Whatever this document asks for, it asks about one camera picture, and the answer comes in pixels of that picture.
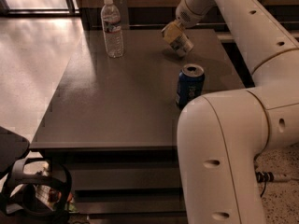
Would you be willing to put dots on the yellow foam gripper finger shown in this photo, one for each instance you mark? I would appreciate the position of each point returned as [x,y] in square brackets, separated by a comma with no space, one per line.
[173,32]

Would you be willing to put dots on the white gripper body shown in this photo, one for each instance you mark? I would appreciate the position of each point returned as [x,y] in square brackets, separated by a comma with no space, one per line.
[188,17]

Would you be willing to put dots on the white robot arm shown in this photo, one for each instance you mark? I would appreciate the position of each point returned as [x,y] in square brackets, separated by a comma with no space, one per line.
[219,134]

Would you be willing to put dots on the blue pepsi can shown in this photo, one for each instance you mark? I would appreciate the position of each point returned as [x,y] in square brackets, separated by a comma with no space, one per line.
[190,83]

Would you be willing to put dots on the clear plastic water bottle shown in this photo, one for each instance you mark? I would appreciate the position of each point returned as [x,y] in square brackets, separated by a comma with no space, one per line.
[112,31]

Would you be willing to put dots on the grey drawer cabinet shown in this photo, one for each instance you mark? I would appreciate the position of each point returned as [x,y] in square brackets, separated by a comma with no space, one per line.
[113,124]

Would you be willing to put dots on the white power strip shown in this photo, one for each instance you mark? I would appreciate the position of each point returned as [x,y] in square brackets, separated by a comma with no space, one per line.
[271,177]

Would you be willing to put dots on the metal rail bar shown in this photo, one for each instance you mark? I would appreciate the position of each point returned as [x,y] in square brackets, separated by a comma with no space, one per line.
[154,26]

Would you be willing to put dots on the left metal wall bracket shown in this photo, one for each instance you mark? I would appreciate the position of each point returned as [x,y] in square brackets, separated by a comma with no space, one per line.
[123,9]

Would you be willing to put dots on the window frame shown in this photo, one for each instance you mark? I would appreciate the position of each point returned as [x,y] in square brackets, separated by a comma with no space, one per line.
[32,8]

